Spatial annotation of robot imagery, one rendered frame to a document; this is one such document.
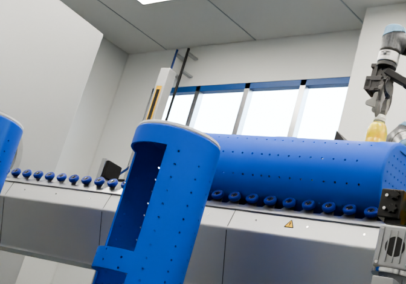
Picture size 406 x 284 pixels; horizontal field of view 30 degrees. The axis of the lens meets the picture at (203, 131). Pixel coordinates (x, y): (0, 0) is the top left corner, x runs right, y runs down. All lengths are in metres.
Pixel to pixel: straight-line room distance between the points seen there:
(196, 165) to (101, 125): 5.87
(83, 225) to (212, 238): 0.64
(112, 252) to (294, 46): 4.84
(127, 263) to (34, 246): 1.13
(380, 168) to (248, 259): 0.54
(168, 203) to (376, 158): 0.69
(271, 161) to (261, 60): 4.45
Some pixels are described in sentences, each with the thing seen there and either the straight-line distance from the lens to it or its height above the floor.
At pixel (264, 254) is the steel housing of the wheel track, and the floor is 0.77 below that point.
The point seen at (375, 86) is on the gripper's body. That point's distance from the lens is 2.73.
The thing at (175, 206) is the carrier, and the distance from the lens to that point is 2.28.
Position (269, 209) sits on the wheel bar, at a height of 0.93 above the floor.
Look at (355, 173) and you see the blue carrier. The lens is 2.50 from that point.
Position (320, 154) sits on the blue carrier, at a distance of 2.58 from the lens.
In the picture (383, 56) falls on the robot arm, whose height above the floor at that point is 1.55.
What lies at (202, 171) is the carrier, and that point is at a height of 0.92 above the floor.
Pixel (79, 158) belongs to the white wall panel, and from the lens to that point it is 7.99.
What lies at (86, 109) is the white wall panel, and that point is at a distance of 8.05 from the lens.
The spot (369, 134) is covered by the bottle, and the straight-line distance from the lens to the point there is 2.65.
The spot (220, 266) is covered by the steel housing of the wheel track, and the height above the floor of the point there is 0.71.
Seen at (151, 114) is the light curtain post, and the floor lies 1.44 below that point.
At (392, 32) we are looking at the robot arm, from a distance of 2.81.
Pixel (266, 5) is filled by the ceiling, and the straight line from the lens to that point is 6.58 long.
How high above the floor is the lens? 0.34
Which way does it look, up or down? 17 degrees up
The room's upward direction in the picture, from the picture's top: 16 degrees clockwise
